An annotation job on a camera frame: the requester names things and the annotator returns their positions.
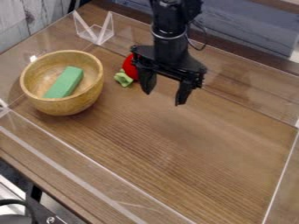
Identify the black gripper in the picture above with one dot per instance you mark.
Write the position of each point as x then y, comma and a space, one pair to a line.
167, 58

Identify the green rectangular block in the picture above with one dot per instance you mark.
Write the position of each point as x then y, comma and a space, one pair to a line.
65, 83

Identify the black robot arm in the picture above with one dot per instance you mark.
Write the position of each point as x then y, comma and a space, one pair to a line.
172, 15

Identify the brown wooden bowl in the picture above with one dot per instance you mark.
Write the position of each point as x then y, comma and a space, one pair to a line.
41, 73

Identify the red plush strawberry toy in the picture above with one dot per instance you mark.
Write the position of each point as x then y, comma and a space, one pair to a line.
127, 74

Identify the blue grey couch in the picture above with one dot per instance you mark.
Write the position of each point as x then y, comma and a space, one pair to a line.
251, 24

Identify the clear acrylic corner bracket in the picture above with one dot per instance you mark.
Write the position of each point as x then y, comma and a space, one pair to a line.
97, 34

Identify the black stand with cable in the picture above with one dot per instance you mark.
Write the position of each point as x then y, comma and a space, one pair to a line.
19, 210

